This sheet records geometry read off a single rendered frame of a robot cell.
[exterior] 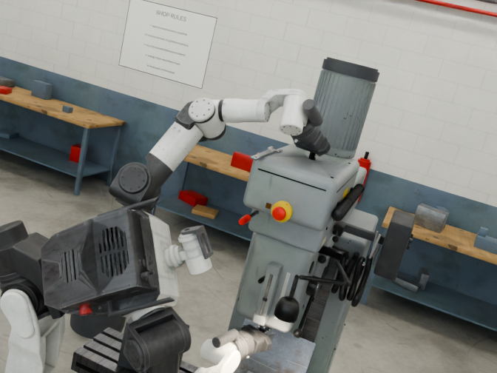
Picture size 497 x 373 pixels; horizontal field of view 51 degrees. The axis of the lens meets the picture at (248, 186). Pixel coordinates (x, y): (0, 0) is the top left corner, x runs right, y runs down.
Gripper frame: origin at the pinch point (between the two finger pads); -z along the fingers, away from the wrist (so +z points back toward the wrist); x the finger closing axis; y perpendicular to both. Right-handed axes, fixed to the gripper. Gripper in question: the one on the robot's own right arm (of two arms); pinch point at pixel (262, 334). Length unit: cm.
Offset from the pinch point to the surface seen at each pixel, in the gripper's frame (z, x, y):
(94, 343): 21, 60, 32
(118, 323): -88, 159, 111
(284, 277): 7.9, -6.0, -27.4
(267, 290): 12.6, -3.9, -22.7
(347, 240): -40, -4, -32
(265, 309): 12.0, -5.0, -16.0
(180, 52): -319, 382, -69
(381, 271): -28.2, -24.0, -30.4
